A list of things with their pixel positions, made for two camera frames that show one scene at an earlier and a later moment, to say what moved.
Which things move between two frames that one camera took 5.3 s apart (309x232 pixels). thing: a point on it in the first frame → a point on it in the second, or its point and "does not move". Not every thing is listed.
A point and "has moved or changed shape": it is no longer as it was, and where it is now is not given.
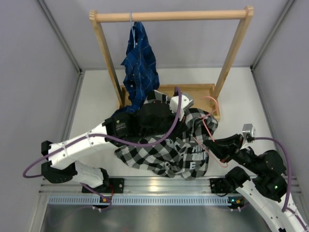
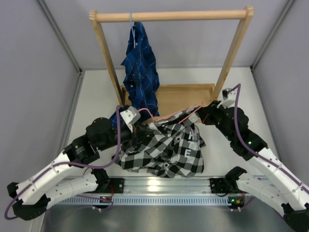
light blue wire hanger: x=133 y=30 does not move
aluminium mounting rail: x=161 y=185 does not move
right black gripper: x=236 y=145 → x=206 y=112
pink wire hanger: x=226 y=166 → x=176 y=114
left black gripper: x=169 y=116 → x=134 y=134
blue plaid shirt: x=140 y=71 does not move
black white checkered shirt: x=183 y=151 has moved or changed shape
